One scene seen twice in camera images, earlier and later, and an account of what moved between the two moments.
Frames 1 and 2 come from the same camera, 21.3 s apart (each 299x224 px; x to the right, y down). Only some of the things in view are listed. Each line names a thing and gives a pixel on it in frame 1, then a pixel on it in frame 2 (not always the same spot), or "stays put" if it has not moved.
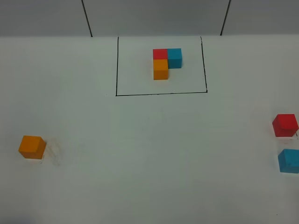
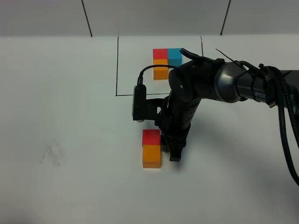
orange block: x=32 y=147 → x=151 y=156
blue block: x=288 y=161 → x=162 y=147
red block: x=285 y=125 → x=151 y=137
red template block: x=160 y=53 stays put
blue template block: x=174 y=58 stays put
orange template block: x=160 y=69 stays put
